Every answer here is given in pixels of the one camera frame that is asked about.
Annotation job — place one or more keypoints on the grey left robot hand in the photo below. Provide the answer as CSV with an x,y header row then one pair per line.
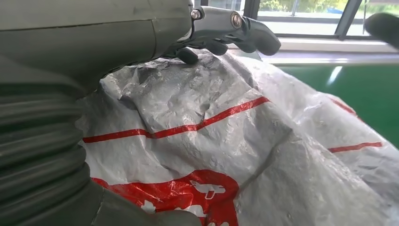
x,y
93,37

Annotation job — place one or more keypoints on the grey package red stripes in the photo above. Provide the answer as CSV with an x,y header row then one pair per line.
x,y
218,140

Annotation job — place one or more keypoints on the green conveyor belt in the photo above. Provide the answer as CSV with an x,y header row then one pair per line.
x,y
367,93

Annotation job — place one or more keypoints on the window with dark frame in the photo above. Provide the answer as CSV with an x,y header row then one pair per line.
x,y
311,46

